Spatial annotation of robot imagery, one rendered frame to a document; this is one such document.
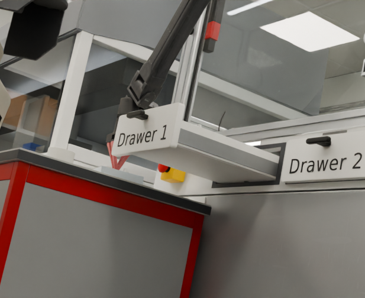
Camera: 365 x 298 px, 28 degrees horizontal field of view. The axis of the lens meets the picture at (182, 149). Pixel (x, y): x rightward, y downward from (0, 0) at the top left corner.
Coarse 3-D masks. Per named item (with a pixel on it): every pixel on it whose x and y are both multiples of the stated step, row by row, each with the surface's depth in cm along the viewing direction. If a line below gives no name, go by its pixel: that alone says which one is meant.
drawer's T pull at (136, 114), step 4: (128, 112) 186; (132, 112) 184; (136, 112) 182; (140, 112) 180; (144, 112) 180; (128, 116) 185; (132, 116) 184; (136, 116) 183; (140, 116) 183; (144, 116) 183
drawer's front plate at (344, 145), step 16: (288, 144) 187; (304, 144) 182; (336, 144) 173; (352, 144) 168; (288, 160) 185; (304, 160) 180; (320, 160) 176; (352, 160) 167; (288, 176) 184; (304, 176) 179; (320, 176) 174; (336, 176) 170; (352, 176) 166
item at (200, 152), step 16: (192, 128) 177; (192, 144) 176; (208, 144) 179; (224, 144) 182; (240, 144) 185; (160, 160) 196; (176, 160) 192; (192, 160) 188; (208, 160) 185; (224, 160) 182; (240, 160) 184; (256, 160) 187; (272, 160) 190; (208, 176) 205; (224, 176) 200; (240, 176) 196; (256, 176) 192; (272, 176) 190
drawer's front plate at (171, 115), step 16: (160, 112) 179; (176, 112) 173; (128, 128) 191; (144, 128) 184; (160, 128) 177; (176, 128) 172; (128, 144) 188; (144, 144) 181; (160, 144) 175; (176, 144) 172
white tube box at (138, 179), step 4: (96, 168) 205; (100, 168) 202; (104, 168) 201; (108, 168) 201; (104, 172) 201; (108, 172) 201; (112, 172) 202; (116, 172) 202; (120, 172) 202; (124, 172) 203; (116, 176) 202; (120, 176) 202; (124, 176) 203; (128, 176) 203; (132, 176) 204; (136, 176) 204; (140, 176) 205; (132, 180) 203; (136, 180) 204; (140, 180) 204
